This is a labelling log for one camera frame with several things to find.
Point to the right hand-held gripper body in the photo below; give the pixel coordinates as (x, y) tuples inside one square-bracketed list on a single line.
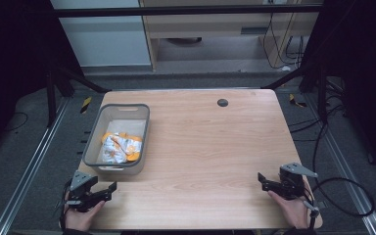
[(292, 182)]

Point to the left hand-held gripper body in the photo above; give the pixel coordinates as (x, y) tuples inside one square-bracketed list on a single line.
[(81, 186)]

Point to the person's right hand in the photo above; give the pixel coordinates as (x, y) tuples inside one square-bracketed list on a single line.
[(293, 210)]

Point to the person's left hand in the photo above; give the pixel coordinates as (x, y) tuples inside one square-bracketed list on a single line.
[(81, 219)]

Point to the orange and white snack packet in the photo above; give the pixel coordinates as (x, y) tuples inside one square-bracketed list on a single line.
[(121, 147)]

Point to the grey plastic basket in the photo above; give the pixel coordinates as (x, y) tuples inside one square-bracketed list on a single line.
[(106, 114)]

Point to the yellow and black tape strip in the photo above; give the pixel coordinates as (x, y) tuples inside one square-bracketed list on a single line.
[(85, 105), (296, 102)]

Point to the dark round table grommet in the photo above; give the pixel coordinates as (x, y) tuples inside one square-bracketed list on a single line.
[(222, 103)]

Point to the black metal stand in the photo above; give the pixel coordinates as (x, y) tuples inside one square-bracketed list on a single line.
[(50, 98), (321, 94)]

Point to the dark curtain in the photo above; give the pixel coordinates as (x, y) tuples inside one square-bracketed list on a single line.
[(9, 65), (365, 65)]

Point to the white cabinet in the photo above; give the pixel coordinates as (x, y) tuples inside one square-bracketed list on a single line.
[(104, 42)]

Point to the light wooden desk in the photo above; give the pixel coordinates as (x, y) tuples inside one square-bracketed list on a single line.
[(209, 24)]

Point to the aluminium floor rail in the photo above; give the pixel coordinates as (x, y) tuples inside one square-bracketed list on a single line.
[(342, 166), (29, 169)]

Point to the black horizontal frame bar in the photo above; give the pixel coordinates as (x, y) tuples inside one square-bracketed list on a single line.
[(176, 10)]

